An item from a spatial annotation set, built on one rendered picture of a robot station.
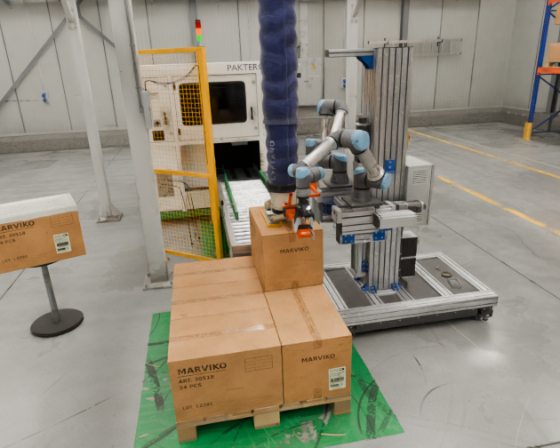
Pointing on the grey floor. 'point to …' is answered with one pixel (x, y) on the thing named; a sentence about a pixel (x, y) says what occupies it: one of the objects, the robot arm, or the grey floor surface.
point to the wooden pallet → (268, 416)
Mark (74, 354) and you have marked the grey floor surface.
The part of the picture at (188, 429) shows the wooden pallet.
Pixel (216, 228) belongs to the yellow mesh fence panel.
